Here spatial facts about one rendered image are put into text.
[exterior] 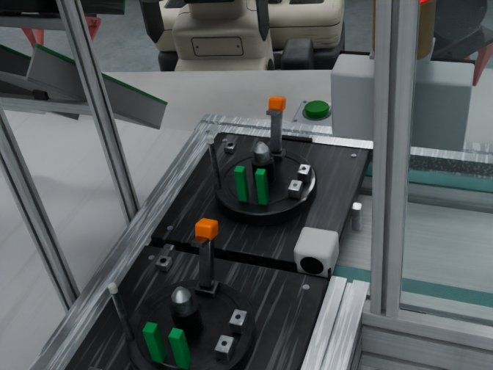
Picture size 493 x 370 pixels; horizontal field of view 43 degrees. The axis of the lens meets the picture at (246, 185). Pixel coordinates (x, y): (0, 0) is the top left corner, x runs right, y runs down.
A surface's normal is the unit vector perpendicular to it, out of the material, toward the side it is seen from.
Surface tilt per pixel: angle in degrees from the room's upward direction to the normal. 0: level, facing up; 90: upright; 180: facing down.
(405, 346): 90
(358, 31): 0
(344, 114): 90
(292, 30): 90
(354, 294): 0
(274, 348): 0
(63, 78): 90
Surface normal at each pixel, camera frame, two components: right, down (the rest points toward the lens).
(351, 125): -0.33, 0.63
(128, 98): 0.86, 0.24
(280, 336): -0.11, -0.77
